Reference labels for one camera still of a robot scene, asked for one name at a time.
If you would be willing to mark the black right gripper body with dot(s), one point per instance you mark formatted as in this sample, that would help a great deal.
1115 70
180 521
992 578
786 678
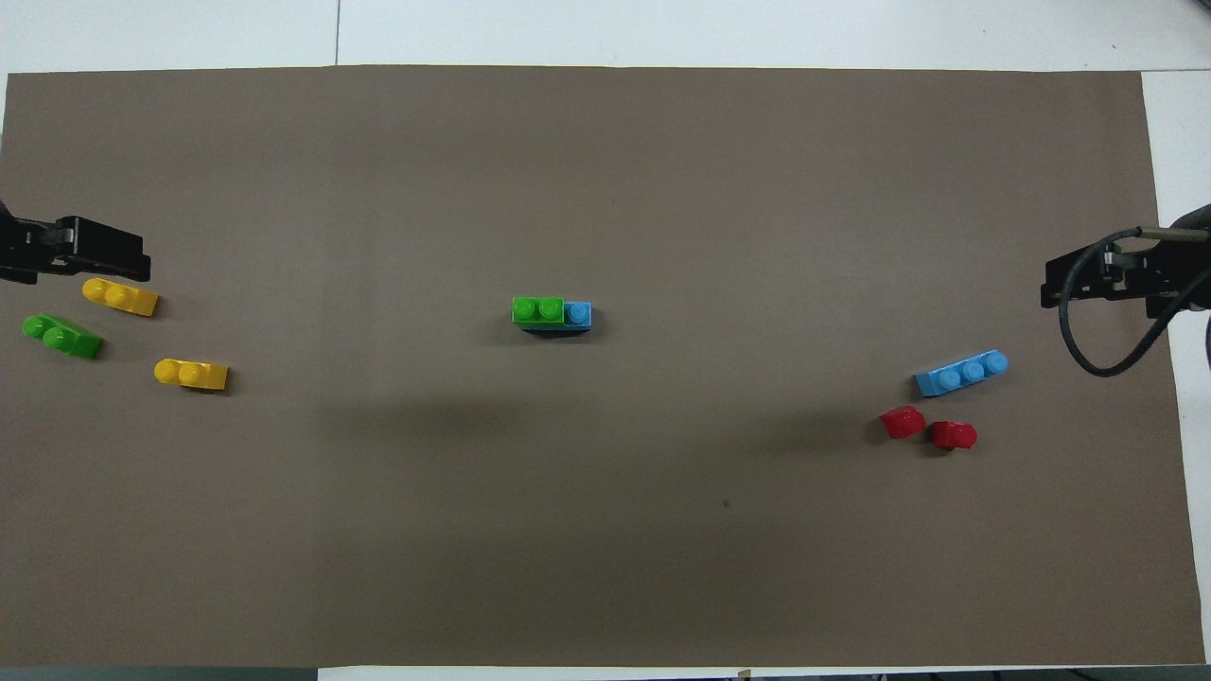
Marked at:
1164 274

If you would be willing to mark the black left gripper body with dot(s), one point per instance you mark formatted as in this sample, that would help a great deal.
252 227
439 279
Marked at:
28 251

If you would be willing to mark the green two-stud block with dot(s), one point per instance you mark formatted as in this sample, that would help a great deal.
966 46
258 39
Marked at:
537 310
61 338

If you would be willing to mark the blue three-stud block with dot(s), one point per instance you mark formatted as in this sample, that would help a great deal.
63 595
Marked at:
578 314
960 375

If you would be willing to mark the yellow two-stud block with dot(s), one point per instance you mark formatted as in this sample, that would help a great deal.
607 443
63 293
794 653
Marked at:
123 299
194 375

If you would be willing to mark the red one-stud block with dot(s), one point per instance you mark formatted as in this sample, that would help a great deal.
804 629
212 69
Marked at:
903 423
954 435

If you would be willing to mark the brown table mat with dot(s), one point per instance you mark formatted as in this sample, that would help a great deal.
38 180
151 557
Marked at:
605 520

